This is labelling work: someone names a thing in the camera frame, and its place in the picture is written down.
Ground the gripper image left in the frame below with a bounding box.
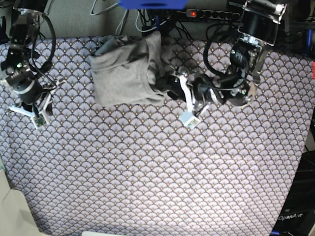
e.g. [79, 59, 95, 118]
[9, 78, 53, 116]

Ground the blue post right edge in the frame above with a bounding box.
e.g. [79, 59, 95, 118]
[303, 29, 313, 56]

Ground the fan-patterned table cloth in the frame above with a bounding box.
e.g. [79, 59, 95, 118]
[0, 37, 315, 236]

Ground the light grey T-shirt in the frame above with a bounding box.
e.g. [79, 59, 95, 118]
[89, 31, 172, 107]

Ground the black power strip red switch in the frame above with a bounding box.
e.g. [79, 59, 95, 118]
[185, 9, 241, 21]

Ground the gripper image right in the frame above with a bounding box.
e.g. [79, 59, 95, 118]
[157, 75, 225, 110]

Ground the red clamp at table right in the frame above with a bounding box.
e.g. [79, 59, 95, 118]
[312, 61, 315, 79]

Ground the white camera bracket image left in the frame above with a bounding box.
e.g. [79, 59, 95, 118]
[9, 79, 66, 129]

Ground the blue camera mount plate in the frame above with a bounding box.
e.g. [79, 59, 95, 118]
[120, 0, 188, 9]

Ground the blue vertical post centre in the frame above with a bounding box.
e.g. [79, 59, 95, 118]
[154, 15, 160, 31]

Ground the black OpenArm computer box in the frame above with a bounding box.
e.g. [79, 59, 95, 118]
[270, 151, 315, 236]

